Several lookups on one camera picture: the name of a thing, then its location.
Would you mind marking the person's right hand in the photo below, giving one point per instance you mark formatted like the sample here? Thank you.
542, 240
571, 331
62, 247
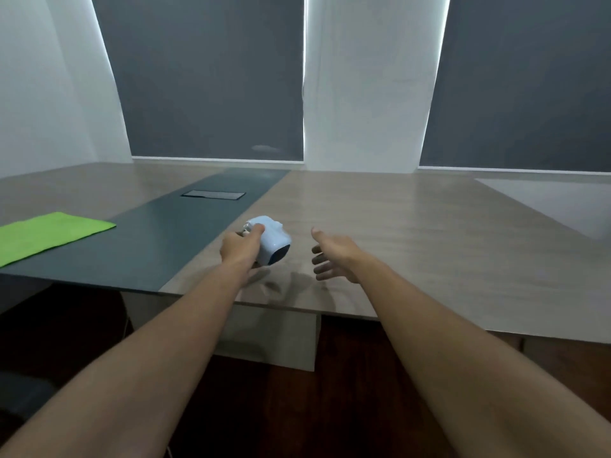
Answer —
340, 255

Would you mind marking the person's left hand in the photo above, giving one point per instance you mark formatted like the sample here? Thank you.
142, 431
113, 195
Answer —
238, 250

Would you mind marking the person's left thumb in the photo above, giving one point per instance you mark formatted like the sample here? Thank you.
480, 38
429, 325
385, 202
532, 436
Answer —
254, 230

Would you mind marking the person's right thumb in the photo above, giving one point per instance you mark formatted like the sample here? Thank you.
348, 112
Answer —
320, 235

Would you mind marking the light blue instant camera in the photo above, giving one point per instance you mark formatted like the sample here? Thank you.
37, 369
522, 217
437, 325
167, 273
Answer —
273, 242

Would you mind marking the person's left forearm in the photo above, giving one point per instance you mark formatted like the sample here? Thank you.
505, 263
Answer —
129, 362

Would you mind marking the person's right forearm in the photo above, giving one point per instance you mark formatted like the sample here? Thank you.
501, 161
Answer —
470, 372

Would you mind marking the grey roller blind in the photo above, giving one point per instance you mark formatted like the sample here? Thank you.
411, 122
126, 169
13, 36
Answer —
522, 81
203, 76

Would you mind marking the green cloth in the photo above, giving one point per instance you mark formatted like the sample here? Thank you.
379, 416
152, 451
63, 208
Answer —
45, 235

